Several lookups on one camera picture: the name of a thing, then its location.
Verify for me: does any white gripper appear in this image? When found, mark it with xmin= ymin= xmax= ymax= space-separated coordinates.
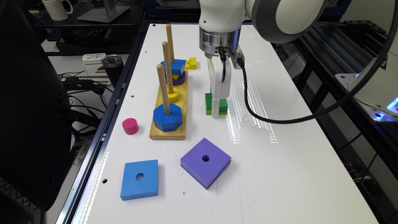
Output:
xmin=208 ymin=56 xmax=231 ymax=118

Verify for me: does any green square block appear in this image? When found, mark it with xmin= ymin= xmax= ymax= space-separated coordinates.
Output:
xmin=205 ymin=93 xmax=228 ymax=115

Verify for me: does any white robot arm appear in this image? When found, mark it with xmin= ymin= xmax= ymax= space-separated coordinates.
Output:
xmin=199 ymin=0 xmax=327 ymax=118

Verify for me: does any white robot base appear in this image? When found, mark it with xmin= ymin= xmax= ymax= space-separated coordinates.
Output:
xmin=335 ymin=30 xmax=398 ymax=123

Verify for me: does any purple round block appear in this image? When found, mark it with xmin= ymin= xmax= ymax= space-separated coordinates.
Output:
xmin=171 ymin=70 xmax=187 ymax=86

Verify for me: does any small yellow block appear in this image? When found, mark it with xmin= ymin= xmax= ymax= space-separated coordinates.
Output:
xmin=184 ymin=57 xmax=197 ymax=70

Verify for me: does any small blue square block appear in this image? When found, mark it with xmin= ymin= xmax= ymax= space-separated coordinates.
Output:
xmin=170 ymin=59 xmax=187 ymax=75

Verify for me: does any blue octagon block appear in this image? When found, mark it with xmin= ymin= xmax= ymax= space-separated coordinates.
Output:
xmin=153 ymin=103 xmax=183 ymax=132

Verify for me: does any large purple square block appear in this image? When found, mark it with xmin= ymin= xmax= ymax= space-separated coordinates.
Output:
xmin=180 ymin=138 xmax=231 ymax=190

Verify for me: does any pink cylinder block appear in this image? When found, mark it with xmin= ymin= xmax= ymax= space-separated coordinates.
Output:
xmin=122 ymin=118 xmax=139 ymax=135

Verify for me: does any large blue square block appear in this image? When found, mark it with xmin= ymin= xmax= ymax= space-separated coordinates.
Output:
xmin=120 ymin=160 xmax=159 ymax=200

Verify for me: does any front wooden peg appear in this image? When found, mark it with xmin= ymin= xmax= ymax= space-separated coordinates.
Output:
xmin=157 ymin=64 xmax=171 ymax=116

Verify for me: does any wooden peg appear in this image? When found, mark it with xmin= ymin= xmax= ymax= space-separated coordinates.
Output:
xmin=162 ymin=41 xmax=174 ymax=95
xmin=157 ymin=64 xmax=171 ymax=116
xmin=166 ymin=24 xmax=175 ymax=63

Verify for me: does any wooden peg base board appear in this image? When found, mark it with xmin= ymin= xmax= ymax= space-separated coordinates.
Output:
xmin=149 ymin=80 xmax=188 ymax=140

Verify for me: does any middle wooden peg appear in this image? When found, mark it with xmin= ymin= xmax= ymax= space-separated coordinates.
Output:
xmin=162 ymin=41 xmax=174 ymax=95

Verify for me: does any rear wooden peg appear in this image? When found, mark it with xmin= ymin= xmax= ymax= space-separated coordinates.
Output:
xmin=166 ymin=24 xmax=175 ymax=63

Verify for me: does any black tumbler cup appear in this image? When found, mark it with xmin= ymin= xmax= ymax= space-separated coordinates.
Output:
xmin=101 ymin=54 xmax=124 ymax=87

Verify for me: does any white remote device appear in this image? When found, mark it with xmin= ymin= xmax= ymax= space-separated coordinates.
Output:
xmin=82 ymin=53 xmax=106 ymax=65

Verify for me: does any grey monitor stand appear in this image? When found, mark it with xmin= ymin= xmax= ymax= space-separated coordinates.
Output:
xmin=77 ymin=0 xmax=130 ymax=23

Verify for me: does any black office chair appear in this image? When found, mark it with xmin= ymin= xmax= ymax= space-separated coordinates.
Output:
xmin=1 ymin=1 xmax=72 ymax=212

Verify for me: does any white mug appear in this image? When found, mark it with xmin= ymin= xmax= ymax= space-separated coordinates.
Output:
xmin=42 ymin=0 xmax=73 ymax=21

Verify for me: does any yellow ring block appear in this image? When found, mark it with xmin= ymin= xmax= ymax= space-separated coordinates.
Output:
xmin=167 ymin=88 xmax=180 ymax=103

